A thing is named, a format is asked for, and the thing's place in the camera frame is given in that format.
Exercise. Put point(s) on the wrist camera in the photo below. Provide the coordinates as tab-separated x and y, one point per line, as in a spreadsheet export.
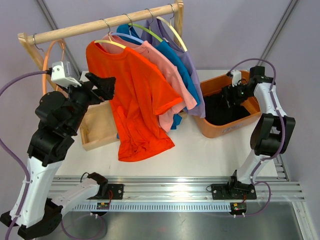
236	77
63	75

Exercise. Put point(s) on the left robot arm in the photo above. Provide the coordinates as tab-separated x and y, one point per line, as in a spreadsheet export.
60	115

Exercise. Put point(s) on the lavender t shirt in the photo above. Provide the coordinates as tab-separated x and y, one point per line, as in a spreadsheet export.
157	26

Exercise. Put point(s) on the cream clothes hanger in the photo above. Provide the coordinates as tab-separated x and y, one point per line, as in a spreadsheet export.
172	32

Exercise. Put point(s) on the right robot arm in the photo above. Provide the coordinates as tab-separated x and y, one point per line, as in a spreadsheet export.
269	138

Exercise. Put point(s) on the orange plastic basket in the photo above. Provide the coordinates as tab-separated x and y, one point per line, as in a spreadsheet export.
211	82

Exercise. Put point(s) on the wooden clothes rack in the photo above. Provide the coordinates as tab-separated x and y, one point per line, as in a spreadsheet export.
31	43

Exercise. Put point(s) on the wooden tray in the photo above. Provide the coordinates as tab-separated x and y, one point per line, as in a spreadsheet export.
98	127

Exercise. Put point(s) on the light blue clothes hanger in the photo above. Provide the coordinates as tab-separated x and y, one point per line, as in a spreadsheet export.
129	36

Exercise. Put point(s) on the orange clothes hanger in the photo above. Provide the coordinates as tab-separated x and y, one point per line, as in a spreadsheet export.
47	67

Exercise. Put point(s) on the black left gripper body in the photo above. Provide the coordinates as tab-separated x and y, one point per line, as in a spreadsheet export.
83	96

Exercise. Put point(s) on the black t shirt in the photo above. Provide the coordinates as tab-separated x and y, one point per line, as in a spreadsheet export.
217	111

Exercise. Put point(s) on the blue t shirt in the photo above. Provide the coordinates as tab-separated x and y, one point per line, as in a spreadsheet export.
168	52

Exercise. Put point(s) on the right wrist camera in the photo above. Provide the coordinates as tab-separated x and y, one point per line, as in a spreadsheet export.
236	77

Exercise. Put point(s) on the pink t shirt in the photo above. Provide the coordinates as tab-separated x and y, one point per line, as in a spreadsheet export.
170	73

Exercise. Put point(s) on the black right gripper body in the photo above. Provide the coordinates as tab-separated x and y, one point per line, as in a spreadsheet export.
239	93

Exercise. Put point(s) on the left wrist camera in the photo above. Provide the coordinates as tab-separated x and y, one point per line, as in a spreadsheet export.
63	75

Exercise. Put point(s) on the green clothes hanger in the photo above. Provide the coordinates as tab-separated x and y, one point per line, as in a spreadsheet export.
147	30

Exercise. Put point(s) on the orange t shirt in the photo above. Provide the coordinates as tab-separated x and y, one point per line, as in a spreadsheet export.
141	94

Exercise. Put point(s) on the yellow clothes hanger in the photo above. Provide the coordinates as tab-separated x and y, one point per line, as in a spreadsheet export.
109	41

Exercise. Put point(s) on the aluminium mounting rail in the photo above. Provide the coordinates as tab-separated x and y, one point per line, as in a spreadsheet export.
168	194

